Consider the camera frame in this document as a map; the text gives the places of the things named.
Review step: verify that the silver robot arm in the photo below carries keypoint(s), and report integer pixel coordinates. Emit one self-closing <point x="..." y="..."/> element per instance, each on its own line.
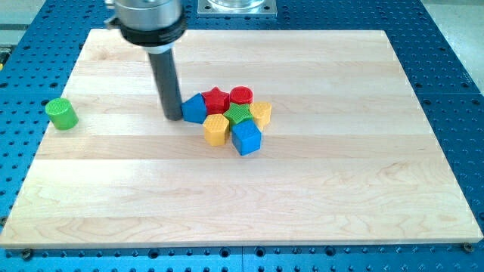
<point x="154" y="25"/>

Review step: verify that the green star block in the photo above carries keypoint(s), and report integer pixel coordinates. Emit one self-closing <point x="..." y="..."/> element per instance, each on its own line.
<point x="237" y="113"/>

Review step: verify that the red star block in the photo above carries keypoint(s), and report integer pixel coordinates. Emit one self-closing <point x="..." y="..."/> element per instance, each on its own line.
<point x="216" y="101"/>

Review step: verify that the blue cube block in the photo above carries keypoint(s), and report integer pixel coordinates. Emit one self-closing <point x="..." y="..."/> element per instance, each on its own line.
<point x="246" y="137"/>

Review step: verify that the yellow hexagon block front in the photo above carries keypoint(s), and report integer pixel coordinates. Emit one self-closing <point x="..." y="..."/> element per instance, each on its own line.
<point x="216" y="129"/>

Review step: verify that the yellow hexagon block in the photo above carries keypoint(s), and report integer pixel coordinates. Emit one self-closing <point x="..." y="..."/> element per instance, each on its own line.
<point x="261" y="112"/>
<point x="216" y="129"/>

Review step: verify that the yellow hexagon block rear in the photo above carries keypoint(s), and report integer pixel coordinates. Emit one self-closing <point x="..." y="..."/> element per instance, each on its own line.
<point x="261" y="112"/>

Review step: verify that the red cylinder block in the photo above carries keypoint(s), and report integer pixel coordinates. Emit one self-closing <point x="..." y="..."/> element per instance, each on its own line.
<point x="241" y="95"/>

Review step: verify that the blue pentagon block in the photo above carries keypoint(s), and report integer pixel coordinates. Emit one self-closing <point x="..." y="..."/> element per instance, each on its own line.
<point x="194" y="109"/>

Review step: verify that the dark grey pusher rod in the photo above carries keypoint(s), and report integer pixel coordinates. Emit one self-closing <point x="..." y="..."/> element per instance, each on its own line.
<point x="164" y="71"/>

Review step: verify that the light wooden board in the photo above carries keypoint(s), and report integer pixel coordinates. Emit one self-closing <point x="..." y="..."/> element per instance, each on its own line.
<point x="348" y="157"/>

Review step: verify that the green cylinder block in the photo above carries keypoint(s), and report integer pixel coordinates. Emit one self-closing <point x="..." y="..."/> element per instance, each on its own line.
<point x="61" y="113"/>

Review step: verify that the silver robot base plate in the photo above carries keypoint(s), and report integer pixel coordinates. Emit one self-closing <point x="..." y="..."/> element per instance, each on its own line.
<point x="237" y="8"/>

